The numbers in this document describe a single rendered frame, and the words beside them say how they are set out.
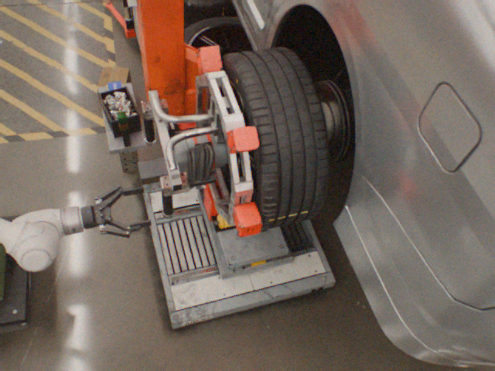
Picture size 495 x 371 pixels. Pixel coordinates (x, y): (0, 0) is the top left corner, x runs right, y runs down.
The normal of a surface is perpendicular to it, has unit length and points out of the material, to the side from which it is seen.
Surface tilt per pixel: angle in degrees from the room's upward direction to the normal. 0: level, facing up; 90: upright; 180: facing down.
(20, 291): 0
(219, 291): 0
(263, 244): 0
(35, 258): 61
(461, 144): 90
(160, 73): 90
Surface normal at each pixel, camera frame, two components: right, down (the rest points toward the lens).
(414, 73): -0.95, 0.19
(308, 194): 0.30, 0.64
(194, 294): 0.09, -0.54
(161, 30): 0.29, 0.82
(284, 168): 0.29, 0.33
